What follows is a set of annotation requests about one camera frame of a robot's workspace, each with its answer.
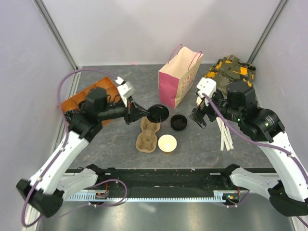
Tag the brown pulp cup carrier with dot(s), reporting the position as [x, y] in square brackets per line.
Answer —
[147, 140]

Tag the white slotted cable duct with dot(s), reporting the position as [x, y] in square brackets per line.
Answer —
[93, 196]

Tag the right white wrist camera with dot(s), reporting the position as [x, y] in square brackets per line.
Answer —
[206, 86]

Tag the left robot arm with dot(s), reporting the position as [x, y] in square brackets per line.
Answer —
[46, 190]

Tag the white wrapped straw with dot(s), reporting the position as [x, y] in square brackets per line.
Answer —
[229, 138]
[224, 137]

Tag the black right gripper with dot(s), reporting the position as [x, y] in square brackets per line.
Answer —
[198, 113]

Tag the dark rolled tie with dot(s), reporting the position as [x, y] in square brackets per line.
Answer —
[70, 115]

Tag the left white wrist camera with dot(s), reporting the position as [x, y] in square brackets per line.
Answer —
[125, 89]

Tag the camouflage folded cloth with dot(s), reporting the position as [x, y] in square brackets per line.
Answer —
[231, 69]

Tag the black cup lid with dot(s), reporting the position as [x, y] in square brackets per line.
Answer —
[158, 113]
[178, 122]

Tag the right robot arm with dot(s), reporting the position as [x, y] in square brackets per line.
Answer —
[262, 127]

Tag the orange compartment tray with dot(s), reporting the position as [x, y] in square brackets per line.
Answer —
[94, 98]

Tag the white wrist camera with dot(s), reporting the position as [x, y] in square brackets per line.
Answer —
[206, 86]
[125, 89]

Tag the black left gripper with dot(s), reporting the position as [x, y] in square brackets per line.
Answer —
[134, 111]

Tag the brown paper cup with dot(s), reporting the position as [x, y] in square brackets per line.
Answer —
[167, 144]

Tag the pink and cream paper bag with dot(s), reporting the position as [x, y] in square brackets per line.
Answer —
[176, 77]

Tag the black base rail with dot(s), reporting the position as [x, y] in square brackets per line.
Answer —
[182, 181]

